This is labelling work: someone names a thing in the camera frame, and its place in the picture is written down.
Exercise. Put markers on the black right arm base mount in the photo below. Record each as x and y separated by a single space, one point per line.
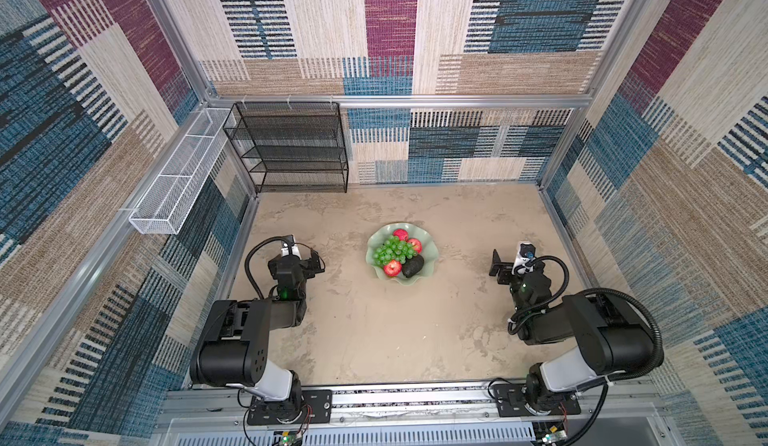
518 399

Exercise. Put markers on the light green wavy fruit bowl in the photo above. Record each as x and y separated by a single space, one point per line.
429 253

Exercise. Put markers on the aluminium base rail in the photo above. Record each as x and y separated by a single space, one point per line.
430 413

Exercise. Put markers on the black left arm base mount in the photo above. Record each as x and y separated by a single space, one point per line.
302 406

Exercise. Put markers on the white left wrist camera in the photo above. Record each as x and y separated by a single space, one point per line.
289 247

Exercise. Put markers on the red apple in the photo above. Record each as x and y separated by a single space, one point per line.
415 245
401 234
393 268

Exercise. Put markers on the green grape bunch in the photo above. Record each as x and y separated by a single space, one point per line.
393 249

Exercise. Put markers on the aluminium horizontal frame bar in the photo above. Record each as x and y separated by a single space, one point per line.
420 101

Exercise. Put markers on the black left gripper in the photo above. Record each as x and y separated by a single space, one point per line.
309 266

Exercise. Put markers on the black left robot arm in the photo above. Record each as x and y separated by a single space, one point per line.
232 350

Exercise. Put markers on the black wire shelf rack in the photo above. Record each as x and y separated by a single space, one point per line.
290 147

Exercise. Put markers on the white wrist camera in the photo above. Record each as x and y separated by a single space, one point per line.
525 257
289 247

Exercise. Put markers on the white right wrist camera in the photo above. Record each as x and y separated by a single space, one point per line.
525 257

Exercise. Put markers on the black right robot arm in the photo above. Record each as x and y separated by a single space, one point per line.
616 336

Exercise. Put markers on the white wire mesh basket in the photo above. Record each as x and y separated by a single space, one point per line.
166 205

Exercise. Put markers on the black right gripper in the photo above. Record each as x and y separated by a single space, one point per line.
505 269

